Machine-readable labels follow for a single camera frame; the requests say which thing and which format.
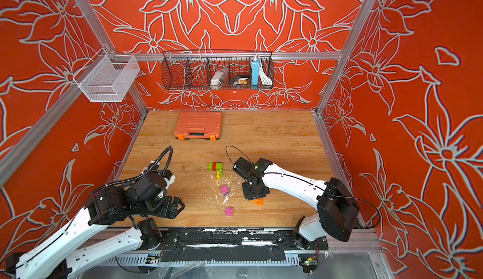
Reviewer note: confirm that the clear plastic bag in basket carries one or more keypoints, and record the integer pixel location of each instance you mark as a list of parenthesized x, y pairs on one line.
[(219, 79)]

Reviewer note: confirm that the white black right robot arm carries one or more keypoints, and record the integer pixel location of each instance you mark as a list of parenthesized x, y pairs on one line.
[(336, 208)]

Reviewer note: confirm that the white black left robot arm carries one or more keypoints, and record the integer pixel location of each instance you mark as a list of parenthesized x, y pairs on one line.
[(116, 218)]

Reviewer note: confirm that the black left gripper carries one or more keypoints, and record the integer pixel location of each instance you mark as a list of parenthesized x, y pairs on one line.
[(168, 212)]

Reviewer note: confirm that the orange plastic tool case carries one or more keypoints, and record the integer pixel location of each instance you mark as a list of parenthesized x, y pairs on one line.
[(204, 125)]

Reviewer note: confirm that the long green lego brick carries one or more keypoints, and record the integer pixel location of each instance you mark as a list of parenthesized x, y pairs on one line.
[(220, 168)]

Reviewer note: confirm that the black wire wall basket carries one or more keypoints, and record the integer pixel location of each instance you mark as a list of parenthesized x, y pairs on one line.
[(217, 70)]

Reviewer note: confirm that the pink lego brick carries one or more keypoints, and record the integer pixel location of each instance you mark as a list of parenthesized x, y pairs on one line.
[(229, 211), (224, 190)]

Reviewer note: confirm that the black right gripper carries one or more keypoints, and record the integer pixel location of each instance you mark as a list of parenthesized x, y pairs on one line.
[(248, 196)]

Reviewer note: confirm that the white wire wall basket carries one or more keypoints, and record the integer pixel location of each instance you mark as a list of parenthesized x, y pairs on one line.
[(109, 78)]

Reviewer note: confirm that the long orange lego brick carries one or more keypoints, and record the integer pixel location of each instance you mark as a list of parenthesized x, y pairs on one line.
[(259, 202)]

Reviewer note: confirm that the black small item in basket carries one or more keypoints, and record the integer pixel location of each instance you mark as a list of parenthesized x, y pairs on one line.
[(240, 80)]

